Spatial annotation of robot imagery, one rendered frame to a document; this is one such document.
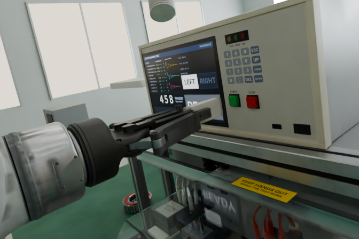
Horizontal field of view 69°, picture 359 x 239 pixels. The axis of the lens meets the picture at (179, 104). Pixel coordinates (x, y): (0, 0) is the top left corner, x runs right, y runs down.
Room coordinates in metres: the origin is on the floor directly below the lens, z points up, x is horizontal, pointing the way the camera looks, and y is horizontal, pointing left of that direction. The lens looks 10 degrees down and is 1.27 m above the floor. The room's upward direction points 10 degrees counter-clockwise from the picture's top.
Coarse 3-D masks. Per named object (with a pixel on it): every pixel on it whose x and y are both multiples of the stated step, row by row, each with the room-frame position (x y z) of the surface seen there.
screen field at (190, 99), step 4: (184, 96) 0.56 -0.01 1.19; (188, 96) 0.55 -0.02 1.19; (192, 96) 0.54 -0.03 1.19; (196, 96) 0.53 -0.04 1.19; (200, 96) 0.52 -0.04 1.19; (204, 96) 0.51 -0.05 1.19; (208, 96) 0.50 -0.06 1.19; (212, 96) 0.50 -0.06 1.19; (216, 96) 0.49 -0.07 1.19; (188, 100) 0.55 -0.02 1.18; (192, 100) 0.54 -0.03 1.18; (196, 100) 0.53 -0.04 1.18; (200, 100) 0.52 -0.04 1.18; (204, 100) 0.51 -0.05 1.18; (188, 104) 0.56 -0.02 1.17; (192, 104) 0.55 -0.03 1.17; (220, 116) 0.48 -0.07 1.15
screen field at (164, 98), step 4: (160, 96) 0.64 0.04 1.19; (164, 96) 0.62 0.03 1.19; (168, 96) 0.61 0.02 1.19; (172, 96) 0.60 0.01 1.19; (160, 100) 0.64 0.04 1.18; (164, 100) 0.63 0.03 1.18; (168, 100) 0.61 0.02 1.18; (172, 100) 0.60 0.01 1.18; (168, 104) 0.62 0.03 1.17; (172, 104) 0.60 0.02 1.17
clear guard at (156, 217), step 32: (192, 192) 0.38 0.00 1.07; (224, 192) 0.36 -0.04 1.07; (320, 192) 0.32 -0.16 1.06; (128, 224) 0.33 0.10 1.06; (160, 224) 0.31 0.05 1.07; (192, 224) 0.30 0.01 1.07; (224, 224) 0.29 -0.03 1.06; (256, 224) 0.28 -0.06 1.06; (288, 224) 0.27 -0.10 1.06; (320, 224) 0.26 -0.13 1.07; (352, 224) 0.25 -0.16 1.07
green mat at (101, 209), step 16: (128, 176) 1.24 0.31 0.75; (160, 176) 1.17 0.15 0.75; (176, 176) 1.14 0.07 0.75; (96, 192) 1.12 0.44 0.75; (112, 192) 1.09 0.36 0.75; (128, 192) 1.07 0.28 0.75; (160, 192) 1.01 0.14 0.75; (64, 208) 1.03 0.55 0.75; (80, 208) 1.00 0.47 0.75; (96, 208) 0.98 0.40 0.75; (112, 208) 0.95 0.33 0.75; (32, 224) 0.94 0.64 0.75; (48, 224) 0.92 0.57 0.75; (64, 224) 0.90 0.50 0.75; (80, 224) 0.88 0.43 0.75; (96, 224) 0.86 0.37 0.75; (112, 224) 0.85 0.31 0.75
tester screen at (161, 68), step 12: (192, 48) 0.52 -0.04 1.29; (204, 48) 0.50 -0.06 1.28; (144, 60) 0.67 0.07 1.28; (156, 60) 0.63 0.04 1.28; (168, 60) 0.59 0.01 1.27; (180, 60) 0.56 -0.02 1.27; (192, 60) 0.53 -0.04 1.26; (204, 60) 0.50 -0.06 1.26; (156, 72) 0.64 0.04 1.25; (168, 72) 0.60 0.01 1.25; (180, 72) 0.56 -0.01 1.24; (192, 72) 0.53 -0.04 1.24; (204, 72) 0.50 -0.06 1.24; (216, 72) 0.48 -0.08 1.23; (156, 84) 0.65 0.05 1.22; (168, 84) 0.60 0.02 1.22; (180, 84) 0.57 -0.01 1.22; (156, 96) 0.65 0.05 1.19; (180, 96) 0.57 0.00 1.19; (216, 120) 0.49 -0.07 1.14
